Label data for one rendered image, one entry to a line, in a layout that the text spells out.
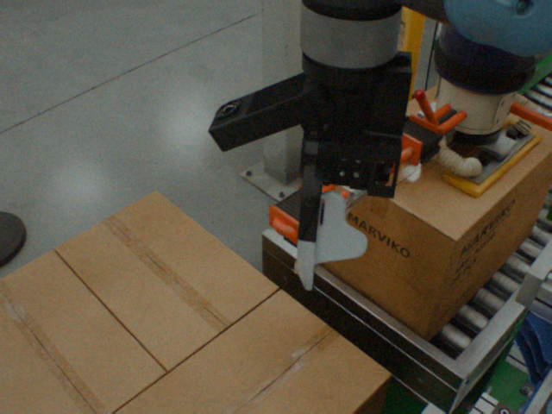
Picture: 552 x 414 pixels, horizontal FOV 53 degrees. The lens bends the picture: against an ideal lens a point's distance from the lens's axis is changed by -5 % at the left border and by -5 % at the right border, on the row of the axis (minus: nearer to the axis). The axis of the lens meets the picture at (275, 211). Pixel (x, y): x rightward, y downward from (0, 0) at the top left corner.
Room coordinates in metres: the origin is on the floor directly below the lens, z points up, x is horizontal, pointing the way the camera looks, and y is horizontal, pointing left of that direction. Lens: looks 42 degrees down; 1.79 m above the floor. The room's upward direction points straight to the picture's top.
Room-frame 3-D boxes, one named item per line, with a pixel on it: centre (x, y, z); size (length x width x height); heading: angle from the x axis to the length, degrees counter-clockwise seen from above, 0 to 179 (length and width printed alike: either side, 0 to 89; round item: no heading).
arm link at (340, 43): (0.41, -0.06, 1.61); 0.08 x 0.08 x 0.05
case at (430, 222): (1.18, -0.46, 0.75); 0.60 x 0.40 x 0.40; 134
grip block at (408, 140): (1.01, -0.30, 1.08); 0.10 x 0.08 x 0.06; 44
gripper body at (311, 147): (0.41, -0.06, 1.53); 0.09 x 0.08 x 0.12; 80
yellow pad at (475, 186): (1.11, -0.55, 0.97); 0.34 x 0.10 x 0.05; 134
